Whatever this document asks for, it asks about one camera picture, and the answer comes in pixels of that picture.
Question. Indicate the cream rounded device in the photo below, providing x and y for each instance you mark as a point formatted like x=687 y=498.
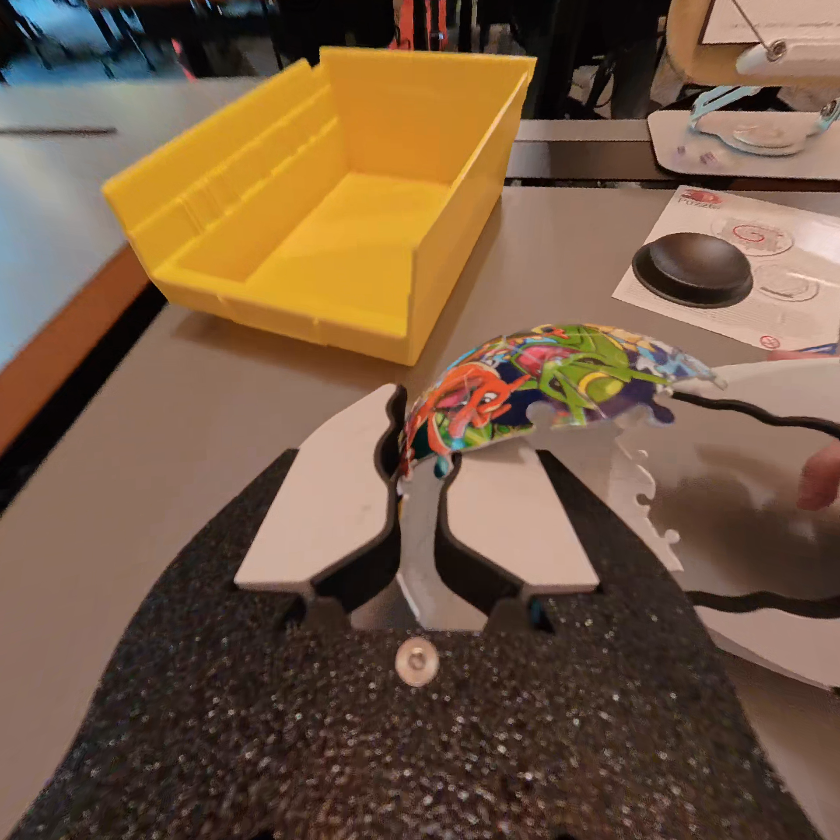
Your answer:
x=689 y=52

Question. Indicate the yellow plastic bin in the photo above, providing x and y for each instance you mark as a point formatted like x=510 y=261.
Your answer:
x=328 y=249

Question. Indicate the partly built puzzle ball shell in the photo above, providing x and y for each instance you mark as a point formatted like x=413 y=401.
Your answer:
x=558 y=374

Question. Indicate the grey desk with wooden edge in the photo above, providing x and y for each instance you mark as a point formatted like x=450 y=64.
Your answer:
x=52 y=197

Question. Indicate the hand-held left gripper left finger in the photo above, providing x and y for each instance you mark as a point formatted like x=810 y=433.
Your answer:
x=321 y=518

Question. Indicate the white instruction leaflet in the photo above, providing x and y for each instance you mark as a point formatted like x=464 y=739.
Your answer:
x=722 y=321

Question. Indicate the white mat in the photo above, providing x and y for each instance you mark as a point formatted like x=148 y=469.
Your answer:
x=669 y=128

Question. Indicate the black round puzzle stand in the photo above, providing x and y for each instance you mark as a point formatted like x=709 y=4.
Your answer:
x=689 y=262

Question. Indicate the person's right hand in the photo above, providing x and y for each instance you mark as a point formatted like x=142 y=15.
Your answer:
x=823 y=479

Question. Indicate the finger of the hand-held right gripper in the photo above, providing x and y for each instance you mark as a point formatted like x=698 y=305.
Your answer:
x=787 y=387
x=787 y=643

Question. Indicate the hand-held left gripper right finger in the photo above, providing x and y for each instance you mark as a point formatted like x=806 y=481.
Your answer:
x=518 y=525

